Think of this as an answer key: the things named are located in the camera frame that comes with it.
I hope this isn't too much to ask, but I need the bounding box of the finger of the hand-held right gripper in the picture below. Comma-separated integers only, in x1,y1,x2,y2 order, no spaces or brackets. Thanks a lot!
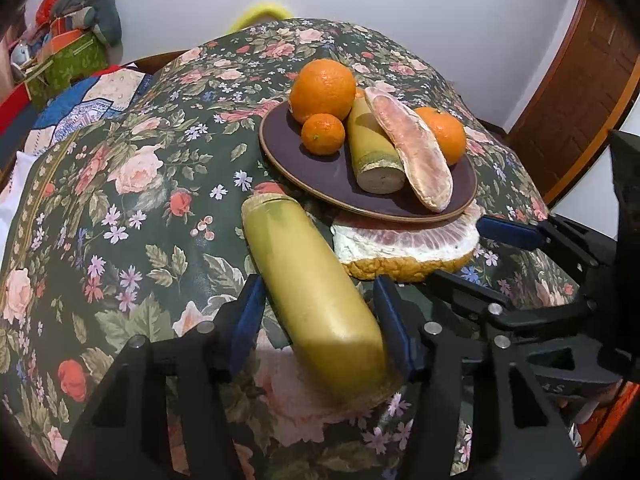
476,214,617,274
425,269,602,334

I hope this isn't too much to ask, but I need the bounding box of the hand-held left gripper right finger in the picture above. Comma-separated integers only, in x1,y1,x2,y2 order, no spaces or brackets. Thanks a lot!
372,276,583,480

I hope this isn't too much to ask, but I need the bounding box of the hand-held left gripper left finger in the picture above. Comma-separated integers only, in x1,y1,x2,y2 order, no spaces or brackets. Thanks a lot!
57,274,267,480

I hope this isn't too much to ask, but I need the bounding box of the pomelo wedge with yellow rind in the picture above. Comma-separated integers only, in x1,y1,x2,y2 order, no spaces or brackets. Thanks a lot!
331,205,481,283

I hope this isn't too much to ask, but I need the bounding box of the orange with green stem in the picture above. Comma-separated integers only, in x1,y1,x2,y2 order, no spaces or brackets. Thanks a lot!
414,106,468,167

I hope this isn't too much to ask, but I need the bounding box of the peeled pink pomelo segment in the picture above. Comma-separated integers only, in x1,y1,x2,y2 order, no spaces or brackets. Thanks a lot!
364,86,454,213

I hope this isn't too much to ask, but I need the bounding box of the purple plate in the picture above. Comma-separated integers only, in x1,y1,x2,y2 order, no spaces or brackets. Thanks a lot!
259,97,479,224

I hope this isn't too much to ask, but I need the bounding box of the small tangerine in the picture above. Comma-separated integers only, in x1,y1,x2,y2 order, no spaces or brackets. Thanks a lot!
300,113,347,156

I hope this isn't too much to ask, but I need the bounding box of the large orange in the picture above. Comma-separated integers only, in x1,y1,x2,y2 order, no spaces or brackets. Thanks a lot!
289,58,357,124

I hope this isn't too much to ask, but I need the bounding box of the brown wooden door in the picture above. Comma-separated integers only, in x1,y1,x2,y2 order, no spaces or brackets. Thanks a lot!
507,0,640,206

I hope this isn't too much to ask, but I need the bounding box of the floral tablecloth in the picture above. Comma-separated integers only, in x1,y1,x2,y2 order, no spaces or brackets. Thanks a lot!
0,17,581,480

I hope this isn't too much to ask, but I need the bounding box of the blue and white quilt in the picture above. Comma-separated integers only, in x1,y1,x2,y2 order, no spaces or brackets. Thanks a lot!
20,66,153,158

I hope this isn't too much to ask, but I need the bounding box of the green patterned box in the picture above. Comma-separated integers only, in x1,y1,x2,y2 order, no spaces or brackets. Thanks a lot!
24,32,111,113

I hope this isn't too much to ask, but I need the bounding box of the orange box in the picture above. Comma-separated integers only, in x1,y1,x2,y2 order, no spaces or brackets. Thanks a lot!
40,29,85,56

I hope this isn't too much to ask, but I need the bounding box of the red plastic bag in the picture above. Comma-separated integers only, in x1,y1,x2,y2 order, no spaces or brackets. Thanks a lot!
36,0,66,23

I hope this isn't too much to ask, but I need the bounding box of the wooden bed frame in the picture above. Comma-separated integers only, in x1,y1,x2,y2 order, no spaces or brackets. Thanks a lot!
124,51,188,75

